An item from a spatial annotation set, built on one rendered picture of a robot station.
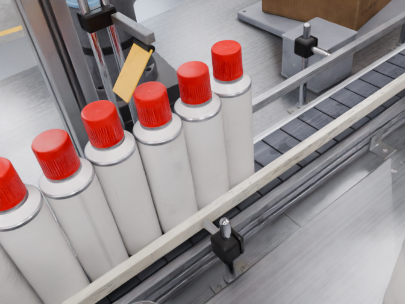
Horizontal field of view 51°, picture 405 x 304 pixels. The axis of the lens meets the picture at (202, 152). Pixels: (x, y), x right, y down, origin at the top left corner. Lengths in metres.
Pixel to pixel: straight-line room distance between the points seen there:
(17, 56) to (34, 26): 0.68
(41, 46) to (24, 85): 0.54
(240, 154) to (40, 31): 0.27
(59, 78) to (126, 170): 0.15
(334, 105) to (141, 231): 0.39
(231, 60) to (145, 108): 0.11
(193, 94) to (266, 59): 0.52
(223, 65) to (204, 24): 0.66
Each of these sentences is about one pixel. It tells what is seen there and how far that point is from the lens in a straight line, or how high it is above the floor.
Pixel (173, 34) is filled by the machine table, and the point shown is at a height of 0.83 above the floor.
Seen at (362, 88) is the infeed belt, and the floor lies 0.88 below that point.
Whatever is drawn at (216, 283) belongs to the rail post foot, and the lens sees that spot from 0.55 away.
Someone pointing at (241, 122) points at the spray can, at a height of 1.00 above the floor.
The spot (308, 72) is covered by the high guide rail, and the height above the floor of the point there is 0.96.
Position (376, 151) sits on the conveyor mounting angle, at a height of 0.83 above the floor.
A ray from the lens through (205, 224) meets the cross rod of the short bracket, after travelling 0.50.
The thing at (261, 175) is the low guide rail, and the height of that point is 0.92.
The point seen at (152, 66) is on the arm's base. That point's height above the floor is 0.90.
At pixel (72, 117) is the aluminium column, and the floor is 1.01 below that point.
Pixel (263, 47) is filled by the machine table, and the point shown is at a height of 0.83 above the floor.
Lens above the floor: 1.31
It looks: 42 degrees down
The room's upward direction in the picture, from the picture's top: 8 degrees counter-clockwise
